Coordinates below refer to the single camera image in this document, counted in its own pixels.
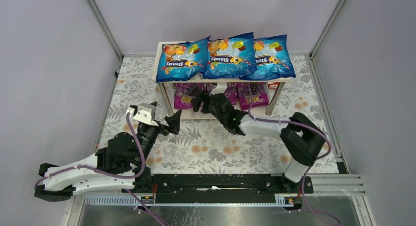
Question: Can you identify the floral patterned table mat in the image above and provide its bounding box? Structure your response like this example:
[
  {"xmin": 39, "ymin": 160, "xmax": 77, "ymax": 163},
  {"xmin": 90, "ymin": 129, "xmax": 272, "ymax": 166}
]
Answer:
[{"xmin": 97, "ymin": 55, "xmax": 326, "ymax": 174}]

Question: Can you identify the red white packet behind shelf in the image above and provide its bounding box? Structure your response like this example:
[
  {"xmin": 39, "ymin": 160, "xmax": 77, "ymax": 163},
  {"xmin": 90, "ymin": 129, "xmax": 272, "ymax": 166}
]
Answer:
[{"xmin": 268, "ymin": 82, "xmax": 280, "ymax": 90}]

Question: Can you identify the blue Slendy bag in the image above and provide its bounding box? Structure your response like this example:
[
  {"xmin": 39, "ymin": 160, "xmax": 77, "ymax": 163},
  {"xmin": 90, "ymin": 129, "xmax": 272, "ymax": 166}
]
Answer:
[
  {"xmin": 154, "ymin": 37, "xmax": 210, "ymax": 82},
  {"xmin": 201, "ymin": 32, "xmax": 257, "ymax": 79},
  {"xmin": 242, "ymin": 34, "xmax": 296, "ymax": 81}
]

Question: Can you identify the slotted cable duct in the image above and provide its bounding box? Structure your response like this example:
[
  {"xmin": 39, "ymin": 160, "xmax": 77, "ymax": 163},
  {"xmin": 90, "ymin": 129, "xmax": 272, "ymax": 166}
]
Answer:
[{"xmin": 84, "ymin": 194, "xmax": 294, "ymax": 207}]

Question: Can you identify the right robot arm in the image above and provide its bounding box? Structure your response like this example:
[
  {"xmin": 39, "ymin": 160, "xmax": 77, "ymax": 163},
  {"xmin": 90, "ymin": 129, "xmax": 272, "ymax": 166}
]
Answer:
[{"xmin": 191, "ymin": 91, "xmax": 330, "ymax": 191}]

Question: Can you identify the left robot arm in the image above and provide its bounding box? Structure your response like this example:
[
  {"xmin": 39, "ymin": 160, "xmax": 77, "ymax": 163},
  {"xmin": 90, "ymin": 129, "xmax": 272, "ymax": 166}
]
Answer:
[{"xmin": 34, "ymin": 102, "xmax": 182, "ymax": 202}]

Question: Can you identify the white wooden two-tier shelf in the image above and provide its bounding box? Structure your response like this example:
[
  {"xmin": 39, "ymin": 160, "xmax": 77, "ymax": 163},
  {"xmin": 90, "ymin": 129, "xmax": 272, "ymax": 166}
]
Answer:
[{"xmin": 152, "ymin": 41, "xmax": 291, "ymax": 120}]

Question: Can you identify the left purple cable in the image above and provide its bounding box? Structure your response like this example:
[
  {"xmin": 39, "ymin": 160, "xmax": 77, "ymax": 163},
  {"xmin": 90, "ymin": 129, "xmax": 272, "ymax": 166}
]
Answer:
[{"xmin": 35, "ymin": 112, "xmax": 170, "ymax": 226}]

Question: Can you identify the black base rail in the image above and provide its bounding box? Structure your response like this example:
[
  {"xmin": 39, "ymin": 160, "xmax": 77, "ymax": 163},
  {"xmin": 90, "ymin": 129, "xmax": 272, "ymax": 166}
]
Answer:
[{"xmin": 122, "ymin": 173, "xmax": 314, "ymax": 195}]

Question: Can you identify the purple candy bag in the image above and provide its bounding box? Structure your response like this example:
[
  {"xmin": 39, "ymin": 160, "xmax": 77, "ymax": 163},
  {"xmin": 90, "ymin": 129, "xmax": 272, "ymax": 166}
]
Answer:
[
  {"xmin": 236, "ymin": 82, "xmax": 269, "ymax": 111},
  {"xmin": 174, "ymin": 83, "xmax": 205, "ymax": 109},
  {"xmin": 205, "ymin": 83, "xmax": 237, "ymax": 105}
]

